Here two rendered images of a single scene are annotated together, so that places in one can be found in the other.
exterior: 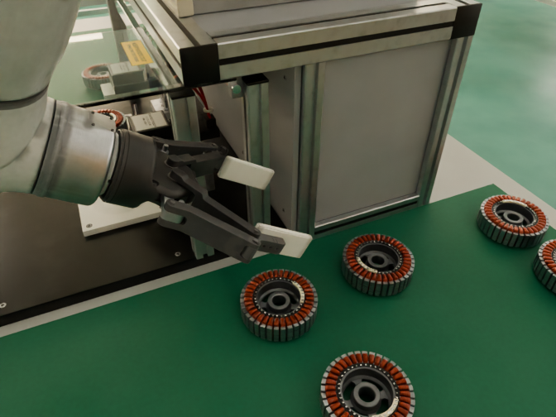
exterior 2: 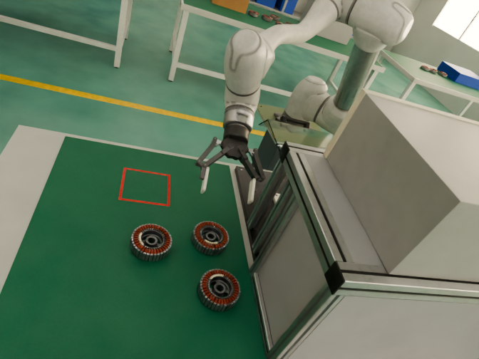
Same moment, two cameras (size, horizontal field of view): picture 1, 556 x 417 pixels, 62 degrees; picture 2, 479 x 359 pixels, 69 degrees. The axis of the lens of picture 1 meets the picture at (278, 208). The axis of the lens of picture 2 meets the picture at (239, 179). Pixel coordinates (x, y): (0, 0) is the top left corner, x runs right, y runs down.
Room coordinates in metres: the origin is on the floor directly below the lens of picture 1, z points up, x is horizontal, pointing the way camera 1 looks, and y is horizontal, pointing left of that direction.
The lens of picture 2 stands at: (0.46, -0.74, 1.56)
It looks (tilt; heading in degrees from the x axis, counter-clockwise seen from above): 36 degrees down; 91
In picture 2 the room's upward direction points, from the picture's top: 24 degrees clockwise
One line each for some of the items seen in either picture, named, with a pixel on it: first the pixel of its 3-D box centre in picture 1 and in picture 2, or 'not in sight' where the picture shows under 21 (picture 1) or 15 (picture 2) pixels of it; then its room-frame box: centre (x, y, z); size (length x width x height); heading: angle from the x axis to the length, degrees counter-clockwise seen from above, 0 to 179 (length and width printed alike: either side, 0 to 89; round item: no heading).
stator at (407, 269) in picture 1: (377, 263); (219, 289); (0.52, -0.16, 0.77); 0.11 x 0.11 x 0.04
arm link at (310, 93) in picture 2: not in sight; (308, 97); (0.59, 1.04, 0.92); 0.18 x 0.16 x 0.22; 161
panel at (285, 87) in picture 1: (224, 77); not in sight; (0.89, 0.11, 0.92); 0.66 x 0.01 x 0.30; 24
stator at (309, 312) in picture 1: (279, 303); (210, 237); (0.44, 0.00, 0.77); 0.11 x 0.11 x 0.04
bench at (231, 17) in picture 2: not in sight; (269, 58); (0.16, 3.23, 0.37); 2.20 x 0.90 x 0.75; 24
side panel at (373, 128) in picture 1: (374, 143); (286, 280); (0.65, -0.16, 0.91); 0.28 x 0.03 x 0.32; 114
